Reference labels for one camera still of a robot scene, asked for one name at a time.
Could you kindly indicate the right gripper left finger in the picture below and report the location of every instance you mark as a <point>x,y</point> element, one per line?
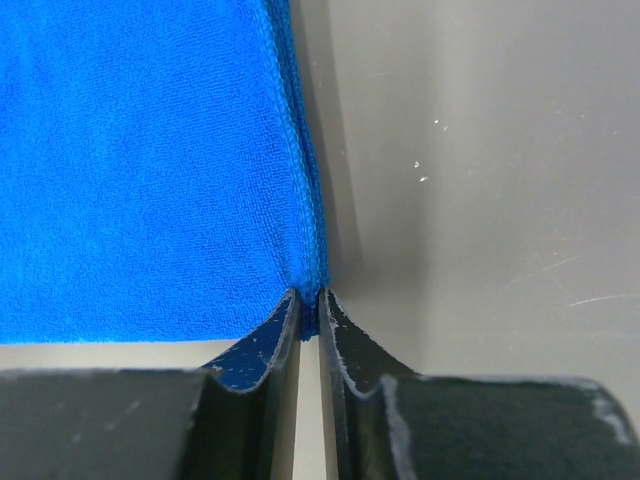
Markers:
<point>232,418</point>

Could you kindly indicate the blue towel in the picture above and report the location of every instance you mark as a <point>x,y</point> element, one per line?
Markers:
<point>158,178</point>

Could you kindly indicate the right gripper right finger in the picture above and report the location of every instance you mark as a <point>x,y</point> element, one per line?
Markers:
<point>383,420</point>

